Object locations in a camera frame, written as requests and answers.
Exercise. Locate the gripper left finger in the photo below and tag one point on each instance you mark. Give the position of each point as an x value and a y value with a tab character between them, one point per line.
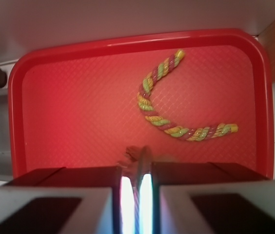
62	201

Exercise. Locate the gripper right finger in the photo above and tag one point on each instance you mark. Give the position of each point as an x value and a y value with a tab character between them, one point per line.
212	198

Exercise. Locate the red plastic tray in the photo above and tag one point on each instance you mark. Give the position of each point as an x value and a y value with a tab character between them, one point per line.
76	105

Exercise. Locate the multicolour twisted rope toy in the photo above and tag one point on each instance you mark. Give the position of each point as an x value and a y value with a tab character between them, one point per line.
165	125

